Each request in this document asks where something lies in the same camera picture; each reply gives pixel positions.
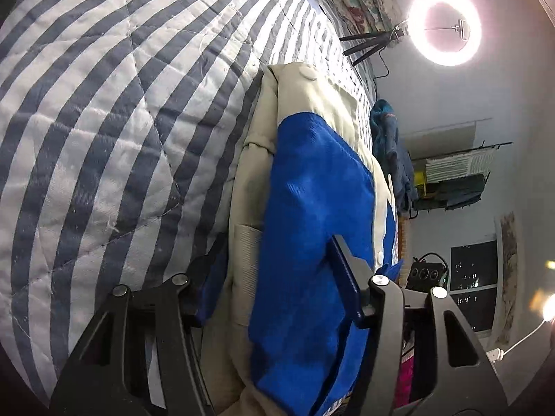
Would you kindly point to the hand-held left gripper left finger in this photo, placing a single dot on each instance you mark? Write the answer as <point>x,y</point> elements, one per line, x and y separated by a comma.
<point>193,294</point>

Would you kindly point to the blue striped quilt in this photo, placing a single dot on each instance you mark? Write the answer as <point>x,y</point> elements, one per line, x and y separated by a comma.
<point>108,95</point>

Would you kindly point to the dark teal garment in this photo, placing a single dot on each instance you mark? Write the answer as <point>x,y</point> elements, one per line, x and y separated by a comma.
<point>390,138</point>

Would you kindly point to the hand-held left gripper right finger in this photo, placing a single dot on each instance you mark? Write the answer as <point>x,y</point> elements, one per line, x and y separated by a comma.
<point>344,277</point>

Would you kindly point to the wall scroll poster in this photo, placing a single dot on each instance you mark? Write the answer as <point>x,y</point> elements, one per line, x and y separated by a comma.
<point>507,268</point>

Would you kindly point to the dark window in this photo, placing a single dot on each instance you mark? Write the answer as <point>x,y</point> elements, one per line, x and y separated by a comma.
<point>472,286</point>

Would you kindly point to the black power strip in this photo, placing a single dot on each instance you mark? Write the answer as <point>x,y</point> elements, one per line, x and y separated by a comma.
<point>427,275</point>

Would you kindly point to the black tripod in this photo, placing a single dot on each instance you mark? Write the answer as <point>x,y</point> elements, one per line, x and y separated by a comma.
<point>368,41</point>

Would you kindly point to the beige and blue jacket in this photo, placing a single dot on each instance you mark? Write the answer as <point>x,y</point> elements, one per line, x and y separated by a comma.
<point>316,182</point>

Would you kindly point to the pink cloth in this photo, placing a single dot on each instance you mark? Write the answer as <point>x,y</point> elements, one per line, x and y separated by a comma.
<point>405,377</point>

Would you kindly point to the clothes drying rack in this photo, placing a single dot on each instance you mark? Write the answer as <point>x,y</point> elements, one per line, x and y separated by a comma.
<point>455,182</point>

